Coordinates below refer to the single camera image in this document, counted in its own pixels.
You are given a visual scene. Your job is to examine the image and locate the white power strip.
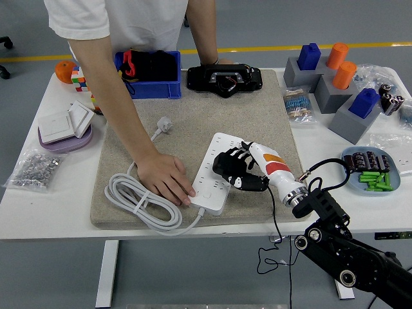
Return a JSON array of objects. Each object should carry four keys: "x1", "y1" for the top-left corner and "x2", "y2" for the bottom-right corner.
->
[{"x1": 187, "y1": 132, "x2": 245, "y2": 216}]

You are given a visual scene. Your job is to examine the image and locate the orange cylinder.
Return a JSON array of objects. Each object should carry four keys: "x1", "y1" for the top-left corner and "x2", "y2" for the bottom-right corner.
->
[
  {"x1": 326, "y1": 42, "x2": 350, "y2": 70},
  {"x1": 332, "y1": 61, "x2": 358, "y2": 90}
]

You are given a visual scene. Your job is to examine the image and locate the black desk control panel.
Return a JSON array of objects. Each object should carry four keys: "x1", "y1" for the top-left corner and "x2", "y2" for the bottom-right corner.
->
[{"x1": 374, "y1": 231, "x2": 412, "y2": 241}]

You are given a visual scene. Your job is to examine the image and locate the white double rocker switch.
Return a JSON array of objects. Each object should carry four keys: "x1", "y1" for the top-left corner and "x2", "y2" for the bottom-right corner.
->
[{"x1": 67, "y1": 100, "x2": 96, "y2": 139}]

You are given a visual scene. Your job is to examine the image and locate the purple round tray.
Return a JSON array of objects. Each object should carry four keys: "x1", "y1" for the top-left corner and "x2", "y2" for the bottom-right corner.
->
[{"x1": 37, "y1": 124, "x2": 93, "y2": 154}]

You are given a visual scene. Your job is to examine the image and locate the grey block with round hole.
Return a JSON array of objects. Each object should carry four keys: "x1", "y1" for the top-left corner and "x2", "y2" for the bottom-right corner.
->
[
  {"x1": 314, "y1": 73, "x2": 358, "y2": 115},
  {"x1": 317, "y1": 56, "x2": 335, "y2": 75}
]

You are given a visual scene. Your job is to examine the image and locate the black plug with cord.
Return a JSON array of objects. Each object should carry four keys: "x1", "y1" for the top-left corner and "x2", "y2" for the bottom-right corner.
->
[{"x1": 212, "y1": 149, "x2": 292, "y2": 275}]

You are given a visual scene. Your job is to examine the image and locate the light blue plate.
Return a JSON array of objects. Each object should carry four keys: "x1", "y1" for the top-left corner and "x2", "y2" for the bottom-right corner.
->
[{"x1": 341, "y1": 146, "x2": 402, "y2": 196}]

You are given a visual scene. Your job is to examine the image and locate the blue plastic bin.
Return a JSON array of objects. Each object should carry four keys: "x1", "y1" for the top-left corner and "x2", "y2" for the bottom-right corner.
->
[{"x1": 114, "y1": 50, "x2": 182, "y2": 100}]

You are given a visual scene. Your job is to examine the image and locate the black red fabric bundle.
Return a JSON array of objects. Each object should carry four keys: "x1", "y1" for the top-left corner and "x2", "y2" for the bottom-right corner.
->
[{"x1": 117, "y1": 48, "x2": 179, "y2": 96}]

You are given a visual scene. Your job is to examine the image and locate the clear plastic bag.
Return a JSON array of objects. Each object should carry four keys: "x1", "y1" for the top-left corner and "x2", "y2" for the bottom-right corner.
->
[{"x1": 368, "y1": 132, "x2": 412, "y2": 176}]

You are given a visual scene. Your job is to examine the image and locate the thin black hanging cable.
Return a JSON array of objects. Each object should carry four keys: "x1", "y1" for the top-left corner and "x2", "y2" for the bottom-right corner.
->
[{"x1": 287, "y1": 237, "x2": 293, "y2": 309}]

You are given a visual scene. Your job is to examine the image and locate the clear bag of metal nuts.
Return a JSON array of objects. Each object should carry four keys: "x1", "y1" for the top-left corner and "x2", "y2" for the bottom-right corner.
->
[{"x1": 2, "y1": 147, "x2": 67, "y2": 194}]

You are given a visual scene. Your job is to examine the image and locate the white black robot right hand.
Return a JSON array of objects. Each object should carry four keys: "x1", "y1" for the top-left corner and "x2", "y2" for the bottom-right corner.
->
[{"x1": 225, "y1": 140, "x2": 305, "y2": 202}]

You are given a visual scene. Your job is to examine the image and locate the clear bag of blue parts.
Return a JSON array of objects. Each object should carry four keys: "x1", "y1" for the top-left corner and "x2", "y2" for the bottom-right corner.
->
[
  {"x1": 352, "y1": 63, "x2": 398, "y2": 93},
  {"x1": 398, "y1": 98, "x2": 412, "y2": 129}
]

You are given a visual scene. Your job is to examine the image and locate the white table leg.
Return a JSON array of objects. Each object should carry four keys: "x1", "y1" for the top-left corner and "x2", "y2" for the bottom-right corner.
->
[
  {"x1": 95, "y1": 239, "x2": 120, "y2": 308},
  {"x1": 334, "y1": 278, "x2": 356, "y2": 300}
]

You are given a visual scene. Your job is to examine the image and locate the person's right hand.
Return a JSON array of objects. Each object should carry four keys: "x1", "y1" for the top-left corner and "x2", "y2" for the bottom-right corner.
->
[{"x1": 136, "y1": 150, "x2": 196, "y2": 207}]

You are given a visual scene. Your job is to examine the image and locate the person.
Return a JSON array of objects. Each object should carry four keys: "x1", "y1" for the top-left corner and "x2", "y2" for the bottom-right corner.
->
[{"x1": 43, "y1": 0, "x2": 189, "y2": 65}]

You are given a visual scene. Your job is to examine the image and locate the clear bag of resistors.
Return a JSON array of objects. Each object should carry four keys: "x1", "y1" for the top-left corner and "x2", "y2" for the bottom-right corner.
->
[{"x1": 282, "y1": 86, "x2": 318, "y2": 124}]

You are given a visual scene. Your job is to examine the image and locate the white single rocker switch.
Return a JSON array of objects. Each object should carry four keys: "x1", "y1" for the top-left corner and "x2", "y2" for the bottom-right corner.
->
[{"x1": 37, "y1": 111, "x2": 75, "y2": 145}]

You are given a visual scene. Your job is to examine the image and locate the blue square peg block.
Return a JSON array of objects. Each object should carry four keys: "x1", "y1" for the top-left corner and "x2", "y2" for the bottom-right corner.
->
[
  {"x1": 348, "y1": 88, "x2": 381, "y2": 120},
  {"x1": 297, "y1": 42, "x2": 322, "y2": 71}
]

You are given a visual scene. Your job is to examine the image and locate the orange fruit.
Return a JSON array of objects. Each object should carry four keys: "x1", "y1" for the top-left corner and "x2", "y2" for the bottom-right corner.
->
[{"x1": 54, "y1": 60, "x2": 78, "y2": 84}]

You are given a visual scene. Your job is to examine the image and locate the black device housing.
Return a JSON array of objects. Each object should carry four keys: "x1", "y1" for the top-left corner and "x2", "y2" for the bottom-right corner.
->
[{"x1": 186, "y1": 63, "x2": 263, "y2": 99}]

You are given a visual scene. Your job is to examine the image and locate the grey-brown mat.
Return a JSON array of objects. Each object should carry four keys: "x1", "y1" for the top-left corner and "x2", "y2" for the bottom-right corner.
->
[{"x1": 89, "y1": 68, "x2": 313, "y2": 230}]

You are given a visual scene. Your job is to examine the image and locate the grey block with square hole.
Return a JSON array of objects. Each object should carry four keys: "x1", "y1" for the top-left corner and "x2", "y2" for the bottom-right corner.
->
[
  {"x1": 283, "y1": 57, "x2": 323, "y2": 88},
  {"x1": 330, "y1": 95, "x2": 382, "y2": 145}
]

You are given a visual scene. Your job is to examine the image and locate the white power cord with plug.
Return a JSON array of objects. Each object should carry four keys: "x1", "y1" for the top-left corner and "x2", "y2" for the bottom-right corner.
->
[{"x1": 103, "y1": 116, "x2": 205, "y2": 238}]

